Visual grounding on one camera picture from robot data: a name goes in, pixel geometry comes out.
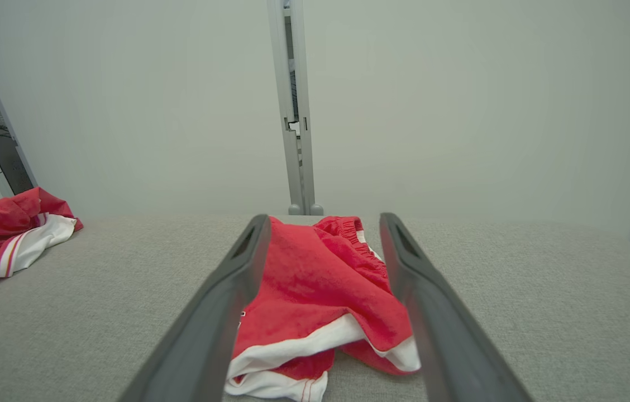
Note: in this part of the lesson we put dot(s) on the grey partition post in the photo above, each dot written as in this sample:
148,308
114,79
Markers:
305,167
281,84

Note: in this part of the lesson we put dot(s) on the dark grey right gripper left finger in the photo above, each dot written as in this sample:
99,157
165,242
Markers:
209,335

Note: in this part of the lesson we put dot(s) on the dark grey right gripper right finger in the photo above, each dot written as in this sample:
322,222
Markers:
449,340

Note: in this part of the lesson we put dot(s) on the red shorts white trim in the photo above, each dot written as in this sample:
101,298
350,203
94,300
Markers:
315,279

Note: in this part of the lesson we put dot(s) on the red white basketball jersey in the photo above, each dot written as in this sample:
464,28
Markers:
2,240

